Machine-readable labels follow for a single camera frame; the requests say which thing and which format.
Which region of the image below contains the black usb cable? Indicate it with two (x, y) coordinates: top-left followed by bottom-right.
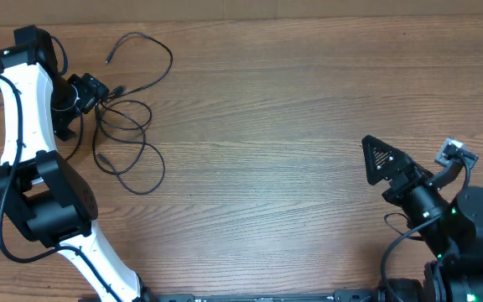
(96, 85), (167, 196)

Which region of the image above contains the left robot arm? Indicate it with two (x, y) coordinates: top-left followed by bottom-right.
(0, 25), (154, 301)

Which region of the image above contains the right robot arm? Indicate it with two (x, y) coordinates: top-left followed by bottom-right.
(361, 135), (483, 301)

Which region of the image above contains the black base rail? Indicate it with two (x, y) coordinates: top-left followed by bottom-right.
(77, 289), (393, 302)

